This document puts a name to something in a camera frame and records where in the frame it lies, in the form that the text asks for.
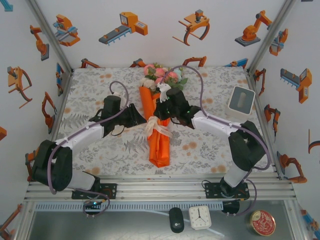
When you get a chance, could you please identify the floral patterned tablecloth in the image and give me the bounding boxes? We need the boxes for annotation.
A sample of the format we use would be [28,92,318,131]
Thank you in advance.
[51,66,278,176]

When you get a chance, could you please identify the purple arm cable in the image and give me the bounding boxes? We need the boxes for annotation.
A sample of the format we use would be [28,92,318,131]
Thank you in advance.
[47,81,130,218]
[158,65,272,217]

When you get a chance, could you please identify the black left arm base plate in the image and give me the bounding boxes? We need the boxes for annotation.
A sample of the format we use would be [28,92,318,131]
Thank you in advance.
[71,183,118,200]

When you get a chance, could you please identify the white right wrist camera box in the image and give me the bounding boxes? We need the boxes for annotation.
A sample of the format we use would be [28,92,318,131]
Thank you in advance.
[156,82,172,103]

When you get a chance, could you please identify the white grey tissue box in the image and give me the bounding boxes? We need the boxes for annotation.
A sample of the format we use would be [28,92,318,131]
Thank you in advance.
[225,85,256,116]

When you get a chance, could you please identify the pink rose fake flower stem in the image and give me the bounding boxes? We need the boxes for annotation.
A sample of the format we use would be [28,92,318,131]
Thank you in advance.
[156,67,180,87]
[143,63,166,86]

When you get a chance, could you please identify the cream printed ribbon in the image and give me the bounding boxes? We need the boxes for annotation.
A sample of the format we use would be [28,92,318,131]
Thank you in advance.
[144,116,174,140]

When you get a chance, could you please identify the black controller board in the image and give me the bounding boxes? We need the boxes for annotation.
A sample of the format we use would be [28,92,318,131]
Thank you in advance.
[221,201,240,217]
[83,199,103,213]

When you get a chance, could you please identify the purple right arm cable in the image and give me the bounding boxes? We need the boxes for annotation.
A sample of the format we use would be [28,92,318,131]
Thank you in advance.
[158,65,272,217]

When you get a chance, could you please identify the teal fake flower stem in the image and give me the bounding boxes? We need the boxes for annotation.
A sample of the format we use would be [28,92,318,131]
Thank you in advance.
[173,67,189,91]

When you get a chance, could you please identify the orange wrapping paper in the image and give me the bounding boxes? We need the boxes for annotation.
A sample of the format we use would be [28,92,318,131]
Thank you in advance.
[138,85,173,168]

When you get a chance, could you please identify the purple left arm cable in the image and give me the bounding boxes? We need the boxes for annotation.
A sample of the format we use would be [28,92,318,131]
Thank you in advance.
[47,81,130,218]

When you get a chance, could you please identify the red gold round tin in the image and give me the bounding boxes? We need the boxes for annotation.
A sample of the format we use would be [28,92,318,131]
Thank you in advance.
[249,209,277,237]

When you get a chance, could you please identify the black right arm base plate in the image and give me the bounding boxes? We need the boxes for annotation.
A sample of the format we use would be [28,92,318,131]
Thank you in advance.
[204,182,250,200]

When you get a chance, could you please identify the white square clock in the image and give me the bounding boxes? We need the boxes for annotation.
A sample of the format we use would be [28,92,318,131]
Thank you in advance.
[188,205,213,231]

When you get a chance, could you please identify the aluminium corner post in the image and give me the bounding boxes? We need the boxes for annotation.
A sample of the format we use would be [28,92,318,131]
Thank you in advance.
[24,0,74,72]
[246,0,297,72]

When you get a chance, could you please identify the white slotted cable duct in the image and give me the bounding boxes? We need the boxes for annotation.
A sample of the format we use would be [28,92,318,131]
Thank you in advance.
[33,202,224,211]

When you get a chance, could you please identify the aluminium side rail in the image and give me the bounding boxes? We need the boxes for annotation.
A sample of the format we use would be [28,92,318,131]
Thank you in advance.
[41,67,75,181]

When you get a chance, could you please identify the aluminium frame cross rails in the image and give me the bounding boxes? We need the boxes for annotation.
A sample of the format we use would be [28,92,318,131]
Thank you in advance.
[23,174,297,201]

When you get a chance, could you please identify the black computer mouse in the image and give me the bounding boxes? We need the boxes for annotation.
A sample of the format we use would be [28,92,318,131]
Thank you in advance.
[168,207,185,234]

